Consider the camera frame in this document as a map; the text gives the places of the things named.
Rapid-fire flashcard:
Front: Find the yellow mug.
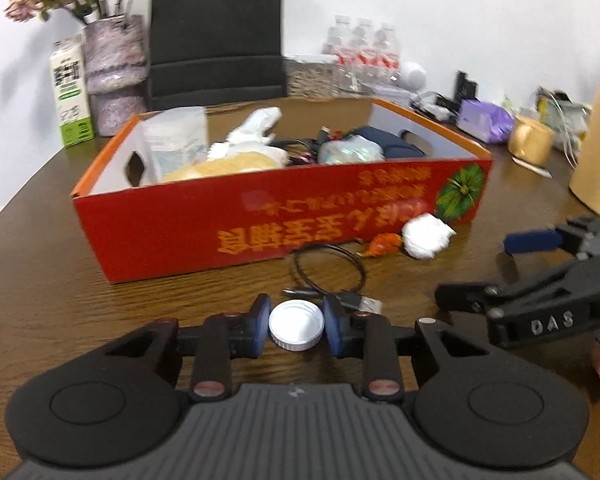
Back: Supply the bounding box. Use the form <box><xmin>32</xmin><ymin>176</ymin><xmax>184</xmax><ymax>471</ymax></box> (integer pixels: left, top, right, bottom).
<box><xmin>507</xmin><ymin>115</ymin><xmax>556</xmax><ymax>165</ymax></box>

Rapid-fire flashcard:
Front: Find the black upright device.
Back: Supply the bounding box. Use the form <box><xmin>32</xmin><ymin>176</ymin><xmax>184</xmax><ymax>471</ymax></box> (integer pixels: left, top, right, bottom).
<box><xmin>454</xmin><ymin>70</ymin><xmax>480</xmax><ymax>103</ymax></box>

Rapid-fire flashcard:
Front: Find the red cardboard box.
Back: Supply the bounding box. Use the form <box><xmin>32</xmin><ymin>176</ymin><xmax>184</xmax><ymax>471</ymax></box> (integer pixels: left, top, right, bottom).
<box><xmin>71</xmin><ymin>96</ymin><xmax>494</xmax><ymax>286</ymax></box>

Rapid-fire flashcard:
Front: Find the black paper bag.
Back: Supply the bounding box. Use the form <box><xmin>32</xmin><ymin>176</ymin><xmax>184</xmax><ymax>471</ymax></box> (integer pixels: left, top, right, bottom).
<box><xmin>147</xmin><ymin>0</ymin><xmax>287</xmax><ymax>111</ymax></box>

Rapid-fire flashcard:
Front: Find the white round speaker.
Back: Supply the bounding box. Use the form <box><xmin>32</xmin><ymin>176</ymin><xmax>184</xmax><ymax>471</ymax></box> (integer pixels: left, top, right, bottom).
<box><xmin>400</xmin><ymin>61</ymin><xmax>427</xmax><ymax>93</ymax></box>

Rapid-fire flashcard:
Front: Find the white green milk carton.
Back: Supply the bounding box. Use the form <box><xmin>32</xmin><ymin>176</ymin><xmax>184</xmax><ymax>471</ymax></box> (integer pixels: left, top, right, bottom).
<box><xmin>49</xmin><ymin>35</ymin><xmax>95</xmax><ymax>148</ymax></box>

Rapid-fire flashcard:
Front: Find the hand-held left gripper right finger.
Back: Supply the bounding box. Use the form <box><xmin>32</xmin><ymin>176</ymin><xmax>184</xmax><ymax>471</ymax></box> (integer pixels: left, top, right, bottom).
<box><xmin>322</xmin><ymin>294</ymin><xmax>488</xmax><ymax>402</ymax></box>

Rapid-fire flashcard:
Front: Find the clear water bottle red label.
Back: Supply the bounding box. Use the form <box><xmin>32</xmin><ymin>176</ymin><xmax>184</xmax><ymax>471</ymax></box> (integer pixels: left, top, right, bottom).
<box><xmin>350</xmin><ymin>17</ymin><xmax>378</xmax><ymax>93</ymax></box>
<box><xmin>322</xmin><ymin>15</ymin><xmax>353</xmax><ymax>91</ymax></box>
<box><xmin>372</xmin><ymin>22</ymin><xmax>401</xmax><ymax>88</ymax></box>

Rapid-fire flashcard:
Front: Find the green printed box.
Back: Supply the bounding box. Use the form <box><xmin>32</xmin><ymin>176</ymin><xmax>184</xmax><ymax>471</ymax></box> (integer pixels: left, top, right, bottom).
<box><xmin>555</xmin><ymin>100</ymin><xmax>593</xmax><ymax>153</ymax></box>

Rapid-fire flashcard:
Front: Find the yellow spotted plush toy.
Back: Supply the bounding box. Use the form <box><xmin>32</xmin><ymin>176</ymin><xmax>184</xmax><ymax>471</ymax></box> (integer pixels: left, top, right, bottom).
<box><xmin>161</xmin><ymin>151</ymin><xmax>287</xmax><ymax>184</ymax></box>

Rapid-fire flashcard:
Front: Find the white tissue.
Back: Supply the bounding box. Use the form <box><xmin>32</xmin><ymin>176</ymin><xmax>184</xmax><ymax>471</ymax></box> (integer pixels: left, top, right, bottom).
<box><xmin>209</xmin><ymin>106</ymin><xmax>283</xmax><ymax>158</ymax></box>

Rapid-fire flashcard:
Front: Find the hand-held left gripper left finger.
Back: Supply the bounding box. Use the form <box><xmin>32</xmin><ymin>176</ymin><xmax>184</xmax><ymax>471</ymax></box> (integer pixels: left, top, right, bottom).
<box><xmin>105</xmin><ymin>294</ymin><xmax>273</xmax><ymax>402</ymax></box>

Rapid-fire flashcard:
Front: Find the white charger with cables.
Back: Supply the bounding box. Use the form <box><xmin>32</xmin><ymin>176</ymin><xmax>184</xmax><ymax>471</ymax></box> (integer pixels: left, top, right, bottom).
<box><xmin>410</xmin><ymin>91</ymin><xmax>458</xmax><ymax>121</ymax></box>

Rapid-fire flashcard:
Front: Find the white ribbed bottle cap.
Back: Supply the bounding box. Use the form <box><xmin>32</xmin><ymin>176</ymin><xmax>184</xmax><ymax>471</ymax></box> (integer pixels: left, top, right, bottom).
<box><xmin>268</xmin><ymin>300</ymin><xmax>326</xmax><ymax>352</ymax></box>

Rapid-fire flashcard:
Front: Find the navy blue fabric pouch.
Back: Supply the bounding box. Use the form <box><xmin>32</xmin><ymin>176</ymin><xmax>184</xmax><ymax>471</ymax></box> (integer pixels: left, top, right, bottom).
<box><xmin>352</xmin><ymin>126</ymin><xmax>426</xmax><ymax>160</ymax></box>

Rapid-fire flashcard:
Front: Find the purple tissue pack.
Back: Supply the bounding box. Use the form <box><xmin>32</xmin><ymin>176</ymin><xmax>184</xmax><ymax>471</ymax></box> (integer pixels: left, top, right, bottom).
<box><xmin>455</xmin><ymin>99</ymin><xmax>516</xmax><ymax>143</ymax></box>

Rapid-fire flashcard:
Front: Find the wooden desktop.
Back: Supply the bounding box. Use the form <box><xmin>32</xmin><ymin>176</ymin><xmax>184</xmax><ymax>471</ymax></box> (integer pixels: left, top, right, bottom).
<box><xmin>0</xmin><ymin>95</ymin><xmax>600</xmax><ymax>411</ymax></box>

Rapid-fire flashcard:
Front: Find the orange crumpled wrapper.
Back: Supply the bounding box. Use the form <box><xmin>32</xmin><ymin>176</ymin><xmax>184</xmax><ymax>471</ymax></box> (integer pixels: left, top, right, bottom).
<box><xmin>361</xmin><ymin>232</ymin><xmax>405</xmax><ymax>260</ymax></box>

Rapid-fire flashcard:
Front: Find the white paper strip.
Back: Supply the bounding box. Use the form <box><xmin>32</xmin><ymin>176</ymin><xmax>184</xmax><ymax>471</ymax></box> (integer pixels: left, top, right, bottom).
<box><xmin>511</xmin><ymin>156</ymin><xmax>553</xmax><ymax>179</ymax></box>

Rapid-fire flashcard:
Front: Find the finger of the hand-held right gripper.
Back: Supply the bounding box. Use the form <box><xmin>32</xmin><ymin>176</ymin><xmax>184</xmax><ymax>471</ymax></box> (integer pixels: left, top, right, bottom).
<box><xmin>503</xmin><ymin>216</ymin><xmax>600</xmax><ymax>261</ymax></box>
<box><xmin>435</xmin><ymin>259</ymin><xmax>600</xmax><ymax>317</ymax></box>

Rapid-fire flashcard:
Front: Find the clear plastic swab container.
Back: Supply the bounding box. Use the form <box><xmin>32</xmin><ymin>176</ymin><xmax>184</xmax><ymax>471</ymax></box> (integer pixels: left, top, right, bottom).
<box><xmin>141</xmin><ymin>106</ymin><xmax>210</xmax><ymax>184</ymax></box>

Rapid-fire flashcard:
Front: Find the black cable bundle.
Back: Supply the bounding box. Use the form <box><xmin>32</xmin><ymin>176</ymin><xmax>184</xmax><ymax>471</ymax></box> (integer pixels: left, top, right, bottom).
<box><xmin>270</xmin><ymin>127</ymin><xmax>331</xmax><ymax>166</ymax></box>

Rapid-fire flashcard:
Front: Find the white crumpled paper ball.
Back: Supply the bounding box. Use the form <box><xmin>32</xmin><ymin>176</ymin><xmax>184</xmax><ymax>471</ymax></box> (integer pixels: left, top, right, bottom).
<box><xmin>401</xmin><ymin>213</ymin><xmax>457</xmax><ymax>260</ymax></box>

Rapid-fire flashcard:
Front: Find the clear plastic wrap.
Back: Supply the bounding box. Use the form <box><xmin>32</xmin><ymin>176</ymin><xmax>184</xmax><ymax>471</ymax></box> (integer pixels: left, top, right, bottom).
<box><xmin>317</xmin><ymin>135</ymin><xmax>385</xmax><ymax>165</ymax></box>

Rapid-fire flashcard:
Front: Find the black cable with plug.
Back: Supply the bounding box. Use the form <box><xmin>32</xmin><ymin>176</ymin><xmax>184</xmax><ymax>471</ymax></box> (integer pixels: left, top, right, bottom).
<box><xmin>282</xmin><ymin>243</ymin><xmax>383</xmax><ymax>313</ymax></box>

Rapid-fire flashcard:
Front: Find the clear container of seeds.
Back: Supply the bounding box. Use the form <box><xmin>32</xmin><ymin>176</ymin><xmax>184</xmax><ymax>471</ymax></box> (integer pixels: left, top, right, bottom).
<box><xmin>284</xmin><ymin>55</ymin><xmax>338</xmax><ymax>98</ymax></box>

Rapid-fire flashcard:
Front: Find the purple mottled vase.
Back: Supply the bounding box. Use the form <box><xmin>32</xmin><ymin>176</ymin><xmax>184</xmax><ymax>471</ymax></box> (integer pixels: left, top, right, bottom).
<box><xmin>82</xmin><ymin>14</ymin><xmax>148</xmax><ymax>137</ymax></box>

